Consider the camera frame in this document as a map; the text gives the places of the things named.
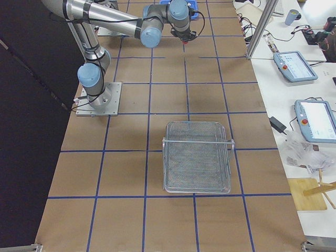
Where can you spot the teach pendant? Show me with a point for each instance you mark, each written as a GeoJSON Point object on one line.
{"type": "Point", "coordinates": [316, 120]}
{"type": "Point", "coordinates": [294, 67]}

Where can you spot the wooden board with stand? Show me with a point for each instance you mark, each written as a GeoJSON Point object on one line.
{"type": "Point", "coordinates": [309, 194]}

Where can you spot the near teach pendant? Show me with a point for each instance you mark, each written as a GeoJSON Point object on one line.
{"type": "Point", "coordinates": [316, 120]}

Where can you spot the blue plastic tray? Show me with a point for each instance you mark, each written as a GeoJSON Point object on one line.
{"type": "Point", "coordinates": [191, 4]}

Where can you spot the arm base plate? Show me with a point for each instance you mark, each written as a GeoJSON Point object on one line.
{"type": "Point", "coordinates": [106, 104]}
{"type": "Point", "coordinates": [103, 32]}

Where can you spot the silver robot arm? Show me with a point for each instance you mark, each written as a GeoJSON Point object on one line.
{"type": "Point", "coordinates": [83, 16]}

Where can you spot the black power adapter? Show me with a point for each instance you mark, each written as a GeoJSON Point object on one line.
{"type": "Point", "coordinates": [277, 125]}

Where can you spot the crumpled plastic bag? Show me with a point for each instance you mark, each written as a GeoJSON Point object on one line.
{"type": "Point", "coordinates": [301, 153]}

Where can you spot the aluminium frame post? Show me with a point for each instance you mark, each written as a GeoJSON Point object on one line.
{"type": "Point", "coordinates": [263, 21]}

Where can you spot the light blue cup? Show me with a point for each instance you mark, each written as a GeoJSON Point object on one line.
{"type": "Point", "coordinates": [292, 15]}

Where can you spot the wire mesh shelf basket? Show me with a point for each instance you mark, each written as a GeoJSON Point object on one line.
{"type": "Point", "coordinates": [196, 158]}

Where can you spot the far teach pendant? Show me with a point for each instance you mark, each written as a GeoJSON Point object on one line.
{"type": "Point", "coordinates": [294, 67]}

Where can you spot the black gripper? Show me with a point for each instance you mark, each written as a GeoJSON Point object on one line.
{"type": "Point", "coordinates": [184, 35]}

